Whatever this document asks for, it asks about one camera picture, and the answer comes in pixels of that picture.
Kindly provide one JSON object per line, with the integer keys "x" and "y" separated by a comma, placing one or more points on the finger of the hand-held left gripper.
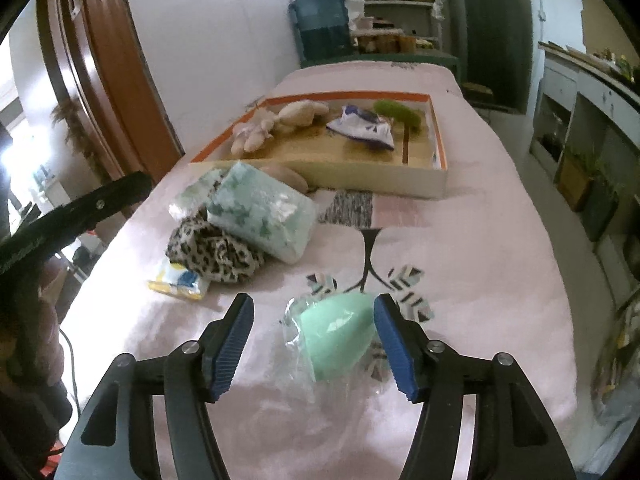
{"x": 100, "y": 200}

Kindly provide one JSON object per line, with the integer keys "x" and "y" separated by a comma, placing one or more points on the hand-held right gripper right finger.
{"x": 395, "y": 345}

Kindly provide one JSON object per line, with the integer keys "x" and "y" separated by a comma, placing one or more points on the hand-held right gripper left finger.
{"x": 232, "y": 345}

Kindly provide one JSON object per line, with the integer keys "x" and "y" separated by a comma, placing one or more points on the mint sponge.
{"x": 335, "y": 335}

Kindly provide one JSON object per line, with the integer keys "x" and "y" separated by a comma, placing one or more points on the yellow cartoon wet wipes pack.
{"x": 175, "y": 280}

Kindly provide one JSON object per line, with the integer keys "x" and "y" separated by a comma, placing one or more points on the leopard print cloth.
{"x": 215, "y": 255}

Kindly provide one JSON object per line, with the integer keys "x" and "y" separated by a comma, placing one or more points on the small white-green tissue pack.
{"x": 192, "y": 195}

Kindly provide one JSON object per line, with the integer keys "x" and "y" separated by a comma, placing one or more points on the pale green diaper pack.
{"x": 260, "y": 210}

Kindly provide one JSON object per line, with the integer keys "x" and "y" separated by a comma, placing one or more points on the white teddy bear purple dress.
{"x": 255, "y": 130}

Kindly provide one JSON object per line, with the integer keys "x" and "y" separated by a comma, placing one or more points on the tan plush toy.
{"x": 290, "y": 177}

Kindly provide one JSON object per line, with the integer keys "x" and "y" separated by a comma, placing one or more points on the shallow orange-rimmed cardboard box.
{"x": 325, "y": 150}

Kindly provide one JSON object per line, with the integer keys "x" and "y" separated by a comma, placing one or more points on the beige plush toy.
{"x": 300, "y": 115}

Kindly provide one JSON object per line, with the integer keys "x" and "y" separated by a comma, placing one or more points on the blue and white packet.
{"x": 360, "y": 127}

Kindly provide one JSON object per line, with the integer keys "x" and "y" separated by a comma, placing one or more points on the green plush toy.
{"x": 400, "y": 112}

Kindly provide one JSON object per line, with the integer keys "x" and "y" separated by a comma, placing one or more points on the person's left forearm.
{"x": 45, "y": 320}

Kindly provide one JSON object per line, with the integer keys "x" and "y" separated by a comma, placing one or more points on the dried herb bundle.
{"x": 80, "y": 135}

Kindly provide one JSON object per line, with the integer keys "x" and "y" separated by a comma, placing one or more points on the brown wooden door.
{"x": 115, "y": 60}

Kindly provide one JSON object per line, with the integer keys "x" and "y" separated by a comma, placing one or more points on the yellow plant pot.
{"x": 575, "y": 185}

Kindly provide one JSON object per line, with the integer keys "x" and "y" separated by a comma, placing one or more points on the dark green plant pot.
{"x": 602, "y": 212}

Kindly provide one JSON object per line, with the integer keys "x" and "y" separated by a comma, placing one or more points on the blue water jug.
{"x": 320, "y": 25}

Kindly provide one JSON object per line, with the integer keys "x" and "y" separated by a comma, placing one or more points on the row of brown jars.
{"x": 395, "y": 41}

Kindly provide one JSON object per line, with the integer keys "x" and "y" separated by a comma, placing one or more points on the grey kitchen counter cabinet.
{"x": 565, "y": 85}

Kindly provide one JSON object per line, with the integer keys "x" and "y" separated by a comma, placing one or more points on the dark grey fridge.
{"x": 490, "y": 35}

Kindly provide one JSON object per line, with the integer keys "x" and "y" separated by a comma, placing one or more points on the white metal shelf rack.
{"x": 400, "y": 3}

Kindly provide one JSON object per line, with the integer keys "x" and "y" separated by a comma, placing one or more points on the row of condiment bottles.
{"x": 620, "y": 65}

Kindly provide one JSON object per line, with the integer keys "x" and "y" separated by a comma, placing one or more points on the cardboard wall sheet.
{"x": 602, "y": 20}

